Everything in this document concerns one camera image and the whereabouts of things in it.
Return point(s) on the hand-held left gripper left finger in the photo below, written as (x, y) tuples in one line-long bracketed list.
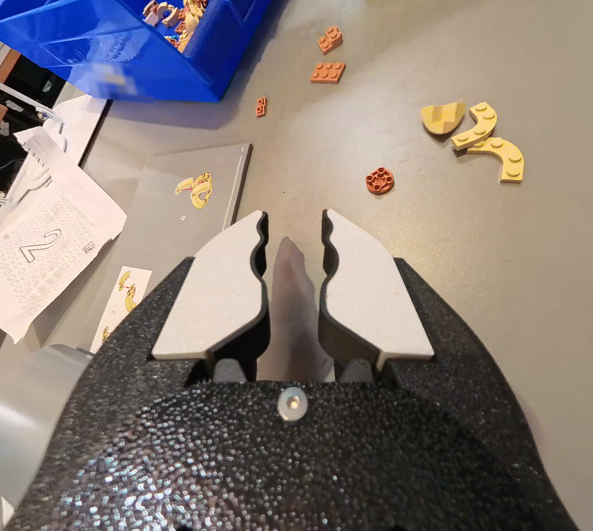
[(213, 299)]

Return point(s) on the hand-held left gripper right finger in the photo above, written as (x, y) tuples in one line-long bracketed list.
[(375, 304)]

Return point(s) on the round brown plate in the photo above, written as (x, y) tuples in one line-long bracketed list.
[(380, 180)]

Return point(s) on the grey instruction booklet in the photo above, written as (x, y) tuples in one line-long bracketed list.
[(166, 178)]

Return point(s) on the tan rounded wedge brick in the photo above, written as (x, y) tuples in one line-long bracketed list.
[(440, 120)]

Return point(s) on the tan curved plate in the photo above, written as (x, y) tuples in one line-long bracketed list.
[(482, 120), (507, 160)]

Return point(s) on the large brown plate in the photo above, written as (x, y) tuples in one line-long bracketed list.
[(328, 73)]

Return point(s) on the pile of small toy bricks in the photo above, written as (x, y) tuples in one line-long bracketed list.
[(185, 16)]

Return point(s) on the blue plastic bin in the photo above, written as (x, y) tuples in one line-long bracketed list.
[(69, 30)]

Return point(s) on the white printed paper bag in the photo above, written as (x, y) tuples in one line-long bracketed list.
[(51, 243)]

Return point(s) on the small brown plate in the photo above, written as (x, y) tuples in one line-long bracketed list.
[(262, 107)]

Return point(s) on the white board with dark edge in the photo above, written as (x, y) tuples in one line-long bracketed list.
[(81, 123)]

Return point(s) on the clear acrylic stand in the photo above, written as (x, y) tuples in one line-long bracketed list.
[(28, 123)]

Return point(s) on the brown corner brick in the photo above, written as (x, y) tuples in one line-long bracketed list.
[(330, 40)]

